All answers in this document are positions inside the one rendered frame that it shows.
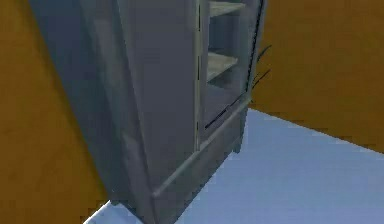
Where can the grey cupboard with shelves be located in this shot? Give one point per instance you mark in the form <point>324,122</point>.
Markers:
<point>160,100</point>

